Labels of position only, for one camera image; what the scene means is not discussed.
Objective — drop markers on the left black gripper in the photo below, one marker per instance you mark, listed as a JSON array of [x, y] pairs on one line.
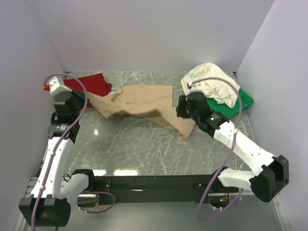
[[78, 96]]

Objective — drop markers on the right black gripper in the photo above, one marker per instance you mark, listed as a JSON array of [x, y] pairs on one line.
[[181, 107]]

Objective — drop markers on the beige t shirt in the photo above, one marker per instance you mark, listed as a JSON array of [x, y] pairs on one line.
[[152, 102]]

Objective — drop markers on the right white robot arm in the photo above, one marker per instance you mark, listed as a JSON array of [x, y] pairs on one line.
[[245, 154]]

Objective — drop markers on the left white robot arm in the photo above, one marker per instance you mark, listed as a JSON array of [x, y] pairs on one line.
[[55, 168]]

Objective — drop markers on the white t shirt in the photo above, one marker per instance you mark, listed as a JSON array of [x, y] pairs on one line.
[[218, 89]]

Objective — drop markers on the folded red t shirt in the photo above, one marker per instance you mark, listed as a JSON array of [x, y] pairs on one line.
[[94, 84]]

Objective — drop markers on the black base beam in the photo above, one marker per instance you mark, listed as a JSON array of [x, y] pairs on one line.
[[152, 189]]

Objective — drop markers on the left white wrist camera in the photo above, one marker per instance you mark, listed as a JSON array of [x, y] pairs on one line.
[[55, 85]]

